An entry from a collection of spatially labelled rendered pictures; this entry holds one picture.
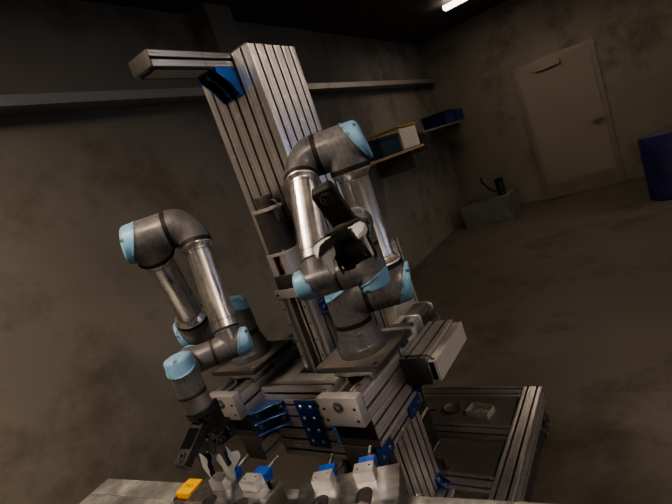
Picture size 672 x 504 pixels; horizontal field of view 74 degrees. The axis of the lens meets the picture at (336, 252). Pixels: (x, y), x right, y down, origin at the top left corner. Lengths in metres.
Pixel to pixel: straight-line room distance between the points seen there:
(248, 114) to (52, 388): 1.98
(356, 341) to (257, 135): 0.74
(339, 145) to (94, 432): 2.35
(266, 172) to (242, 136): 0.15
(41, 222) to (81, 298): 0.48
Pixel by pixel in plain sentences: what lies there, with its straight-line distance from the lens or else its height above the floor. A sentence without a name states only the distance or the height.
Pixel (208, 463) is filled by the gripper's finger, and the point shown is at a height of 0.95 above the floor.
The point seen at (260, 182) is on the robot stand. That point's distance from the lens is 1.57.
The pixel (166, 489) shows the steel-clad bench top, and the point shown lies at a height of 0.80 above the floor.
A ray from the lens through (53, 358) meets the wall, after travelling 2.96.
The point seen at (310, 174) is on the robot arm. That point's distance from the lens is 1.21.
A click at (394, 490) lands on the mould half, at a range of 1.15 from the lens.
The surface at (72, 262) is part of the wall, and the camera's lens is 3.04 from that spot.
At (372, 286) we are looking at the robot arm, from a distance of 1.01.
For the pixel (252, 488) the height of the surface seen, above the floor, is 0.90.
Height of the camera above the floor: 1.56
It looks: 9 degrees down
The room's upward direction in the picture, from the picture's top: 19 degrees counter-clockwise
